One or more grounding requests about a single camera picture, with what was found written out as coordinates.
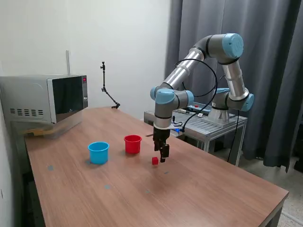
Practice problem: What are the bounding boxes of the black stand cable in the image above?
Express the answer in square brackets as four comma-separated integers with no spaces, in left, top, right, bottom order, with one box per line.
[227,109,240,164]

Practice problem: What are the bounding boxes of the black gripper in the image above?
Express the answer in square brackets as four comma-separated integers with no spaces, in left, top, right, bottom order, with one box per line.
[152,127,170,164]

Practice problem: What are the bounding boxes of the blue-lit wrist camera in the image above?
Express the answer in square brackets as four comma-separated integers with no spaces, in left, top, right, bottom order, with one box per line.
[170,115,185,134]

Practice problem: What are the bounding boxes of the grey table frame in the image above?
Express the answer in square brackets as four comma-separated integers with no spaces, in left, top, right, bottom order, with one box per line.
[260,192,290,227]

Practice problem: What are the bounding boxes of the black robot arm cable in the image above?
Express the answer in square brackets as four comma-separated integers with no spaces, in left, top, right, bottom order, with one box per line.
[174,59,218,133]

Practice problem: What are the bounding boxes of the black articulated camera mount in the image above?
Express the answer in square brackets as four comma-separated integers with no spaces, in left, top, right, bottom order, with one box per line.
[99,61,121,110]

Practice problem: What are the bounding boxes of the grey curtain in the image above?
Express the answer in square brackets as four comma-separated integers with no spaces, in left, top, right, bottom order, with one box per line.
[164,0,303,173]

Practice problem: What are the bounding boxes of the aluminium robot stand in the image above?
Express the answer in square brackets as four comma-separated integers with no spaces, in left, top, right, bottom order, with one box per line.
[143,108,249,166]

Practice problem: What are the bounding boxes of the silver microwave oven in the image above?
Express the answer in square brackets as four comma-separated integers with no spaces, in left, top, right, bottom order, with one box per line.
[0,74,89,125]

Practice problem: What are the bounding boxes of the wooden boards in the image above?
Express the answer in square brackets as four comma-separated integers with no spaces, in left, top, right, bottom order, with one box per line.
[22,127,52,137]

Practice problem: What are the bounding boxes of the blue teach pendant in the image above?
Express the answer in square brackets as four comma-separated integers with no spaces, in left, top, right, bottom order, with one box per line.
[187,103,211,113]

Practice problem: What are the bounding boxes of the blue plastic cup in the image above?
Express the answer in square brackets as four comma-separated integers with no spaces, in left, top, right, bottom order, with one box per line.
[88,141,110,166]

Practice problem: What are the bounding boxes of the red plastic cup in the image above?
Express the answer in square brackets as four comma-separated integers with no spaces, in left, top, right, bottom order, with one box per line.
[124,134,143,155]

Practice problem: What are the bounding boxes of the white floor cable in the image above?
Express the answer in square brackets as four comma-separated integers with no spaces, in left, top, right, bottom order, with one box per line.
[283,211,303,224]

